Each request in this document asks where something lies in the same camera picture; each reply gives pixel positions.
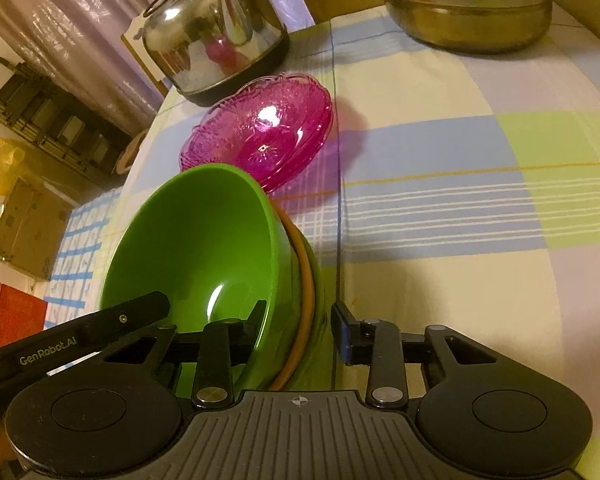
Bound blue patterned cloth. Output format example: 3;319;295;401
44;185;127;328

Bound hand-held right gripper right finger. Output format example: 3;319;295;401
330;301;499;409

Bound cardboard box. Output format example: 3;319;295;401
0;177;72;282

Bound orange plastic bowl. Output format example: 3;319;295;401
269;204;312;392

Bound yellow plastic bag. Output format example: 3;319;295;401
0;138;32;197

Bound red shopping bag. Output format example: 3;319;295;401
0;283;49;352

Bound wooden chair back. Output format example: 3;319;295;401
114;129;151;177

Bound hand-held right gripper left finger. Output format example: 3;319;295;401
101;300;269;409

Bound stainless steel steamer pot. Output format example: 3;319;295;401
365;0;582;54

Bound translucent plastic curtain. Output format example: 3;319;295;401
0;0;191;133

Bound stainless steel kettle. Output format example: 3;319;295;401
141;0;292;107

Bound folding metal ladder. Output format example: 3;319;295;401
0;56;133;190

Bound checked tablecloth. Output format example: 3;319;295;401
102;2;600;480

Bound pink glass plate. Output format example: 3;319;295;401
257;125;337;197
179;73;337;183

